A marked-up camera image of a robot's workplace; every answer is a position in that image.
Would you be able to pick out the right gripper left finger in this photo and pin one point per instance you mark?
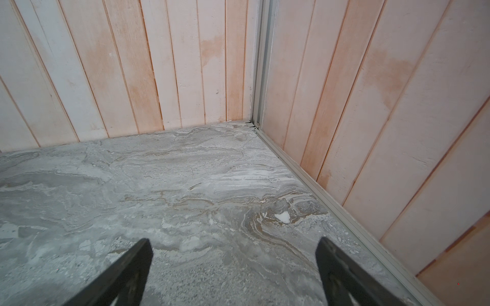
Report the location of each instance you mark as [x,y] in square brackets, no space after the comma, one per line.
[123,283]

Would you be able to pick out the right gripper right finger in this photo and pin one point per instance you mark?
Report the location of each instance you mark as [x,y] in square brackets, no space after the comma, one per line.
[345,282]

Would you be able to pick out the right aluminium corner rail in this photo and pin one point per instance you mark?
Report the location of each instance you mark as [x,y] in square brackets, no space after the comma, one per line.
[264,43]

